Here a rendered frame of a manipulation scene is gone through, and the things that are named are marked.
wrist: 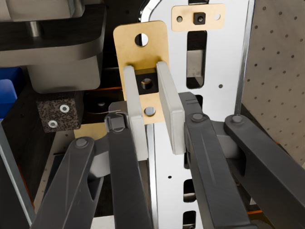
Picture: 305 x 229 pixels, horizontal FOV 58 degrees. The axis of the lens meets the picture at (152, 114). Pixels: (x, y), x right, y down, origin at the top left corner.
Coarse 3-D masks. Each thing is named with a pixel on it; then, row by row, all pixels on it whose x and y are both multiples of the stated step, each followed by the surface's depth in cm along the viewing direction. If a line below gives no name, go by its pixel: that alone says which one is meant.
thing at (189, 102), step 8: (184, 96) 17; (192, 96) 17; (184, 104) 16; (192, 104) 16; (192, 112) 15; (200, 112) 15; (184, 128) 15; (216, 128) 14; (224, 136) 13; (224, 144) 14; (232, 144) 13; (224, 152) 14; (232, 152) 14; (240, 152) 14
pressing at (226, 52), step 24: (144, 0) 41; (168, 0) 41; (216, 0) 42; (240, 0) 42; (168, 24) 43; (240, 24) 44; (168, 48) 45; (216, 48) 46; (240, 48) 46; (216, 72) 48; (240, 72) 49; (216, 96) 50; (240, 96) 51; (216, 120) 53; (168, 144) 54; (168, 168) 58; (168, 192) 61; (168, 216) 65
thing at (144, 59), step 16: (128, 32) 19; (144, 32) 19; (160, 32) 19; (128, 48) 20; (144, 48) 20; (160, 48) 20; (128, 64) 20; (144, 64) 20; (144, 96) 22; (160, 112) 23
